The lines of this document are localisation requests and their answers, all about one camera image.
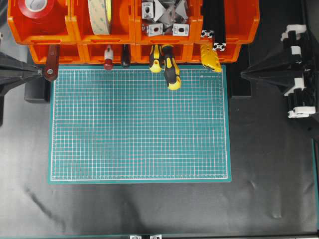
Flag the red vinyl tape roll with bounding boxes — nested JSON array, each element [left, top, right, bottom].
[[17, 0, 56, 19]]

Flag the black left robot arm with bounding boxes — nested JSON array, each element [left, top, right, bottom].
[[0, 52, 43, 126]]

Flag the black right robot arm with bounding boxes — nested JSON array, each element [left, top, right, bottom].
[[241, 24, 319, 140]]

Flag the orange container rack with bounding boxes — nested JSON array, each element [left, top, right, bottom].
[[6, 0, 261, 65]]

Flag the beige double-sided tape roll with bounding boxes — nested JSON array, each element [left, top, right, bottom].
[[87, 0, 112, 35]]

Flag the green cutting mat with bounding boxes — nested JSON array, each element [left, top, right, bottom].
[[48, 65, 232, 185]]

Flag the long yellow black screwdriver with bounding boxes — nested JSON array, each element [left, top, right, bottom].
[[162, 44, 181, 91]]

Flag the short yellow black screwdriver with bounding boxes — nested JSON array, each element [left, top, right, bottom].
[[149, 45, 162, 73]]

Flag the yellow utility knife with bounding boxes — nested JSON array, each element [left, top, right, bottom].
[[200, 44, 222, 72]]

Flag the black aluminium extrusion profile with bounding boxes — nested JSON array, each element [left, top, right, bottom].
[[202, 0, 226, 51]]

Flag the short black aluminium extrusion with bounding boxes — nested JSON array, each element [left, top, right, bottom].
[[201, 30, 215, 38]]

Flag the pile of grey brackets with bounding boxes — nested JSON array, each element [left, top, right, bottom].
[[152, 0, 188, 27]]

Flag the dark brown handle tool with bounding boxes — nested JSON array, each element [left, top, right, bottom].
[[121, 44, 131, 69]]

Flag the red white handle tool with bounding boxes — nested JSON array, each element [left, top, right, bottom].
[[103, 44, 114, 70]]

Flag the grey corner bracket left front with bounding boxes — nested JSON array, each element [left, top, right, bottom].
[[142, 23, 163, 37]]

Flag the grey corner bracket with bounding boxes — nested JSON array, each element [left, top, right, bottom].
[[172, 23, 189, 36], [142, 1, 155, 19], [142, 23, 163, 37]]

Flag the grey corner bracket right front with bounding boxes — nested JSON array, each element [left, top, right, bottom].
[[172, 23, 189, 36]]

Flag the grey corner bracket top left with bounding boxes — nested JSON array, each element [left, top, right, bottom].
[[142, 1, 155, 19]]

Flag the grey bracket bottom edge right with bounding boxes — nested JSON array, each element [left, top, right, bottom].
[[150, 235, 162, 239]]

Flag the grey bracket edge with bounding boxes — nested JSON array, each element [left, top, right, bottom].
[[130, 235, 142, 239], [150, 235, 162, 239]]

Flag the brown wooden handle tool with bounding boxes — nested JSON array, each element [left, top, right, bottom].
[[43, 45, 60, 82]]

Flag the grey bracket bottom edge left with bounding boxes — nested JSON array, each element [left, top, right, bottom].
[[130, 235, 142, 239]]

